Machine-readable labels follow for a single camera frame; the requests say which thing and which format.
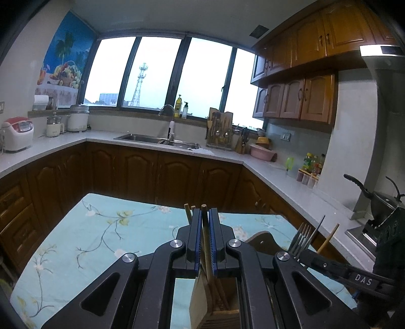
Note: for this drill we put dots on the grey wall switch plate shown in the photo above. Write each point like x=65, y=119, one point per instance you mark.
x=285, y=137

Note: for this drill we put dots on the steel gas stove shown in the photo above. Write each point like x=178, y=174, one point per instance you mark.
x=360, y=235

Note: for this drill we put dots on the pink plastic basin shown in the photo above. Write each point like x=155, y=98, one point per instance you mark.
x=262, y=153

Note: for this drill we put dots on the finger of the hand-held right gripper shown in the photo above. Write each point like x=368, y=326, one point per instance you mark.
x=322, y=263

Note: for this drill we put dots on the knife block with knives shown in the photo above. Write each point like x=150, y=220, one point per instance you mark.
x=242, y=142

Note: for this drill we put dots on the steel kitchen sink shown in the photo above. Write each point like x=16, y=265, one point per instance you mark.
x=142, y=138

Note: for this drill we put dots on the steel fork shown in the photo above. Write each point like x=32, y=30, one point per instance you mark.
x=300, y=242

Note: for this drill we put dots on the wooden countertop utensil rack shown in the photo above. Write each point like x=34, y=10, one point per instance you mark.
x=220, y=129

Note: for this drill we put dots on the white kitchen countertop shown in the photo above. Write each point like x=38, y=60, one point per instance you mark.
x=284, y=183

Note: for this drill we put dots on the white pump bottle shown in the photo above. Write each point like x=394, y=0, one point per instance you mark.
x=185, y=111

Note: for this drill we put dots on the white cooker with steel lid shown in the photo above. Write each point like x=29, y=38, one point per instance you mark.
x=77, y=120

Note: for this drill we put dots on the tropical fruit wall poster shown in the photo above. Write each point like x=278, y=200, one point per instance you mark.
x=68, y=50

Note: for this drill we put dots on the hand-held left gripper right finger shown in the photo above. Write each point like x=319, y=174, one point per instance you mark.
x=212, y=243

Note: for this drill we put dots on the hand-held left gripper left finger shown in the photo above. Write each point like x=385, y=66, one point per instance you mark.
x=197, y=243

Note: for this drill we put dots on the brown wooden upper cabinets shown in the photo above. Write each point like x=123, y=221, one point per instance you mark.
x=316, y=38

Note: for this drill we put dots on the wooden utensil holder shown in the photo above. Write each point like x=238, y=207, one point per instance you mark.
x=202, y=303

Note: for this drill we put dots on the white dishcloth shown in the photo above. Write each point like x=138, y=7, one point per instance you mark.
x=202, y=151

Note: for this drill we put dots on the range hood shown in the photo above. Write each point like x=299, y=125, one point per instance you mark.
x=379, y=50

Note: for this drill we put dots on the floral teal tablecloth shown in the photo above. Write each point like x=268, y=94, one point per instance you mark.
x=95, y=240

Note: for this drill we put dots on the kitchen window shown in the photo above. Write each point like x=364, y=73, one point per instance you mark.
x=158, y=69

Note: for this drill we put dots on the brown wooden lower cabinets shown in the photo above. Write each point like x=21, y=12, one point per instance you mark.
x=133, y=177

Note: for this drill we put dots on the red and white rice cooker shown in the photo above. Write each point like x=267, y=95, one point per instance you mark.
x=17, y=134

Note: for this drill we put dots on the steel kitchen faucet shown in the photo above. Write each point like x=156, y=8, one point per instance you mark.
x=171, y=126

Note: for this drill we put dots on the brown wooden cabinets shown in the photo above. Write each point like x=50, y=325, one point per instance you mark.
x=316, y=38
x=133, y=177

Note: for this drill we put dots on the yellow bowl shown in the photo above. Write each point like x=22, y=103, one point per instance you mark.
x=263, y=140

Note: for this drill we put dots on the white jug with glass lid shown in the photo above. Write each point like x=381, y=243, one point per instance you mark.
x=54, y=128

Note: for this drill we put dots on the yellow dish soap bottle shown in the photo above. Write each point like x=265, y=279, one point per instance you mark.
x=178, y=107

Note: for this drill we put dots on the wall power outlet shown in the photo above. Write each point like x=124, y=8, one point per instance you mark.
x=2, y=107

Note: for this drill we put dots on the paper towel roll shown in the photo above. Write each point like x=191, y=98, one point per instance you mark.
x=40, y=102

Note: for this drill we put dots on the spice rack with bottles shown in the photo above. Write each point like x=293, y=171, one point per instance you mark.
x=310, y=172

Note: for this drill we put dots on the ceiling vent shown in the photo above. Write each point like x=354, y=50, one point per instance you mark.
x=258, y=31

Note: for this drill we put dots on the steel chopstick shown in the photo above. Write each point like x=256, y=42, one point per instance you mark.
x=317, y=231

